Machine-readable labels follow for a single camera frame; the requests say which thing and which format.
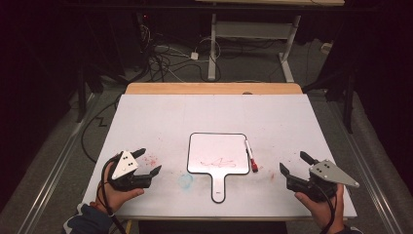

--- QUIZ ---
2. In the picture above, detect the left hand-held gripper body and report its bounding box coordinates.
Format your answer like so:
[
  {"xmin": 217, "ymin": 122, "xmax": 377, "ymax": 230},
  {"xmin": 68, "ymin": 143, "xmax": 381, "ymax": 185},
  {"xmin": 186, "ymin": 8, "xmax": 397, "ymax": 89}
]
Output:
[{"xmin": 107, "ymin": 150, "xmax": 153, "ymax": 192}]

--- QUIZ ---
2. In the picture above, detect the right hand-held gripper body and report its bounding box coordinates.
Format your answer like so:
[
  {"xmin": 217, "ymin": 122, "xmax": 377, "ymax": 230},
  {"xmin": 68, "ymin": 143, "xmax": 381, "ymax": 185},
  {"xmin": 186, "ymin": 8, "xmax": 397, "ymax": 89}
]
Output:
[{"xmin": 285, "ymin": 159, "xmax": 360, "ymax": 203}]

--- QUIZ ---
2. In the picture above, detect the white marker with red cap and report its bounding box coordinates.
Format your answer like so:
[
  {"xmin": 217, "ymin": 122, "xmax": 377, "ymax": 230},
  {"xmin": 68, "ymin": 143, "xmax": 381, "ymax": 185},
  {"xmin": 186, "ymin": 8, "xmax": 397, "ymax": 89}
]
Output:
[{"xmin": 244, "ymin": 138, "xmax": 259, "ymax": 174}]

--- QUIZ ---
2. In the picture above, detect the small whiteboard with handle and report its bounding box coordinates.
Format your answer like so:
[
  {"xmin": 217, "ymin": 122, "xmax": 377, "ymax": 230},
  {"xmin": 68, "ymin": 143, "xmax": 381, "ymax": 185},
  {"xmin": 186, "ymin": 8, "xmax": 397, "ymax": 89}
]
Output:
[{"xmin": 186, "ymin": 132, "xmax": 251, "ymax": 204}]

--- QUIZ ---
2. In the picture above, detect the person's left hand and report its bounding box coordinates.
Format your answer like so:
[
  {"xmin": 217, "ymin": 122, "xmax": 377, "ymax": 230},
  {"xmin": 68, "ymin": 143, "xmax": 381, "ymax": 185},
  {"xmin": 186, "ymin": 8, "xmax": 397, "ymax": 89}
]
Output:
[{"xmin": 96, "ymin": 161, "xmax": 145, "ymax": 214}]

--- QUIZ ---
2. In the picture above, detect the person's right hand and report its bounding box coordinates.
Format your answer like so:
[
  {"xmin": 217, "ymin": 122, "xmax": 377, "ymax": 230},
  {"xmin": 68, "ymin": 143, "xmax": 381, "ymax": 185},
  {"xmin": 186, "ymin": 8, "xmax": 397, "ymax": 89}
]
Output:
[{"xmin": 294, "ymin": 184, "xmax": 345, "ymax": 231}]

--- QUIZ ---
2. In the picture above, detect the black metal stand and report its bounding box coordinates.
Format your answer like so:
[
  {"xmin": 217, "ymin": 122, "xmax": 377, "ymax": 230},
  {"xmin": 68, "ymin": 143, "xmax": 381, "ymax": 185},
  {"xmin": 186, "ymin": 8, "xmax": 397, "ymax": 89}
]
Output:
[{"xmin": 303, "ymin": 61, "xmax": 357, "ymax": 135}]

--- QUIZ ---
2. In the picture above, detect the wooden table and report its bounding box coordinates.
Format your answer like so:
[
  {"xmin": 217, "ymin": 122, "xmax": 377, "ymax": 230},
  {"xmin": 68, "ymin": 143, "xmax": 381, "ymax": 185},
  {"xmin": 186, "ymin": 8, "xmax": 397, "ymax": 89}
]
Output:
[{"xmin": 125, "ymin": 82, "xmax": 304, "ymax": 96}]

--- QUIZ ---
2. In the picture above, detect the white-framed desk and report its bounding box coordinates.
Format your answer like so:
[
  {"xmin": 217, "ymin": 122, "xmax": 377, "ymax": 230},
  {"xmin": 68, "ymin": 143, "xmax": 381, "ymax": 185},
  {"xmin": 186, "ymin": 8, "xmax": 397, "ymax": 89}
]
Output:
[{"xmin": 194, "ymin": 0, "xmax": 346, "ymax": 83}]

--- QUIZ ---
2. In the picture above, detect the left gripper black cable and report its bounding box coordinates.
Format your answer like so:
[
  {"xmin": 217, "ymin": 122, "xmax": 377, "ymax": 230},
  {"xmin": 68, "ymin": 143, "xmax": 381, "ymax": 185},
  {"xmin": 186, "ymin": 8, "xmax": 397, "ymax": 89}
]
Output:
[{"xmin": 100, "ymin": 155, "xmax": 128, "ymax": 234}]

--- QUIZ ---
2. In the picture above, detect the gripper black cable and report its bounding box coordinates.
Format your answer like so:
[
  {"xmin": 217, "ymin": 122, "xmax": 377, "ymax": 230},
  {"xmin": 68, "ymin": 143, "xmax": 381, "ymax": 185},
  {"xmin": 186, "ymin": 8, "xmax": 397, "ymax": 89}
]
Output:
[
  {"xmin": 311, "ymin": 181, "xmax": 337, "ymax": 234},
  {"xmin": 100, "ymin": 155, "xmax": 128, "ymax": 234}
]

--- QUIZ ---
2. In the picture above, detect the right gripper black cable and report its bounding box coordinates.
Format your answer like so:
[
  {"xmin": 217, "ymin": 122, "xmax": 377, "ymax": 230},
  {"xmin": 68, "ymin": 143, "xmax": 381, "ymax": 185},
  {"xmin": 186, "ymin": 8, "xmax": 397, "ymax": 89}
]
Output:
[{"xmin": 311, "ymin": 181, "xmax": 337, "ymax": 234}]

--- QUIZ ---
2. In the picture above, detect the metal floor rail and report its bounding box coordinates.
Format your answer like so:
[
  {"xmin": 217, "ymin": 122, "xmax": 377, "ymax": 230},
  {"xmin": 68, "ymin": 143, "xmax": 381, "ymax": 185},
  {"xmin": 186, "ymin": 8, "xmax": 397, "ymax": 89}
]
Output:
[
  {"xmin": 16, "ymin": 92, "xmax": 98, "ymax": 234},
  {"xmin": 325, "ymin": 97, "xmax": 405, "ymax": 234}
]

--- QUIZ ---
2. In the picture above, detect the black floor cable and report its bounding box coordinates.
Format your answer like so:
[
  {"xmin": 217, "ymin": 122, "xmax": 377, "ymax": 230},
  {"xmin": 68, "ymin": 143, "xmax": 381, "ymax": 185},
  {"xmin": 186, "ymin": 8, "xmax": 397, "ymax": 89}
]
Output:
[{"xmin": 80, "ymin": 95, "xmax": 123, "ymax": 164}]

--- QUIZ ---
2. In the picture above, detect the tangle of floor cables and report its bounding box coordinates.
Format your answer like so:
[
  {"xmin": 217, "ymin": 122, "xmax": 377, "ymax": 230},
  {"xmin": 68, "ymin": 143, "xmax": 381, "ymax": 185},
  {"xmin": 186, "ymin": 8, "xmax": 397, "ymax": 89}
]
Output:
[{"xmin": 137, "ymin": 22, "xmax": 223, "ymax": 83}]

